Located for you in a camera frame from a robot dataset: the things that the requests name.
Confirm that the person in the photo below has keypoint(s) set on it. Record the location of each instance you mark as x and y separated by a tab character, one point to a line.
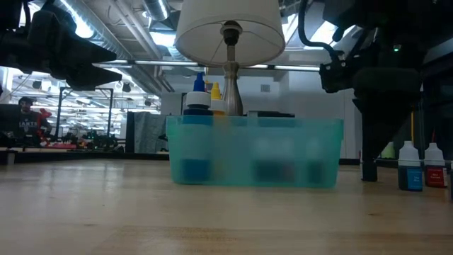
30	120

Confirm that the black monitor screen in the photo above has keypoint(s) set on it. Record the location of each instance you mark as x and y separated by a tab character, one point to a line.
8	117

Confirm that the table lamp white shade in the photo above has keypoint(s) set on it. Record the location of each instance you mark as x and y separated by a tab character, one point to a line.
198	35

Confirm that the large yellow food colouring bottle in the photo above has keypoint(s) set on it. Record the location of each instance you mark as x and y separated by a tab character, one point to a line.
216	92

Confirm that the dark grey partition panel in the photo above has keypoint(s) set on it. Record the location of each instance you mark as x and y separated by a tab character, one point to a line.
148	131

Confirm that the black hanging spotlight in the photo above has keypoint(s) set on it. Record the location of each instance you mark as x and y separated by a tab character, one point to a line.
37	84
148	102
126	87

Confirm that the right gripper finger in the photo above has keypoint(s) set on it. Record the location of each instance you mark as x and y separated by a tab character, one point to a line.
367	131
387	120

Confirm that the grey square wall box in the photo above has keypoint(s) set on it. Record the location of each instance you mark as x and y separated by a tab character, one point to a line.
265	88

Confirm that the small red-label dye bottle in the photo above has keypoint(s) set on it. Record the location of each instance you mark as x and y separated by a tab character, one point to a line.
435	177

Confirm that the teal translucent plastic bin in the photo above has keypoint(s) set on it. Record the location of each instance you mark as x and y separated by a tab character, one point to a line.
233	156

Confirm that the long linear ceiling light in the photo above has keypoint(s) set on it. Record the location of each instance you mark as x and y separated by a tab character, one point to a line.
166	62

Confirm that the light green cup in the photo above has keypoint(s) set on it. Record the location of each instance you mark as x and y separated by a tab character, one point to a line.
389	153

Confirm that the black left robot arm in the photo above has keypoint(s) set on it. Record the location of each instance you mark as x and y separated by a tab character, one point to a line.
10	49

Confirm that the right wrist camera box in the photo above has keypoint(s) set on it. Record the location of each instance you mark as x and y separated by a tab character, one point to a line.
334	76

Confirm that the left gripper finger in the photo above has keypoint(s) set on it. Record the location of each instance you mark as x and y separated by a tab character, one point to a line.
93	78
92	51

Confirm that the long grey ceiling duct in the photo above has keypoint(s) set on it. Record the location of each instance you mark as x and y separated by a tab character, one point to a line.
117	32

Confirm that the small blue-label dye bottle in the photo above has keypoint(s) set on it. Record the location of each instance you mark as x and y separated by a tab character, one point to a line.
408	177

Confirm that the large blue food colouring bottle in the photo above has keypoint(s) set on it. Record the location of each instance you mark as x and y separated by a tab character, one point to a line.
198	99

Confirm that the silver round ventilation duct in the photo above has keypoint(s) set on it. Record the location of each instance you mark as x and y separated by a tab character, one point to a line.
157	8

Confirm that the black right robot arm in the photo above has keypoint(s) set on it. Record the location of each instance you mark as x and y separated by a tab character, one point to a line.
389	21

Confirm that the red articulated device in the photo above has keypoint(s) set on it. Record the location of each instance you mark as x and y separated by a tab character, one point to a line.
45	114

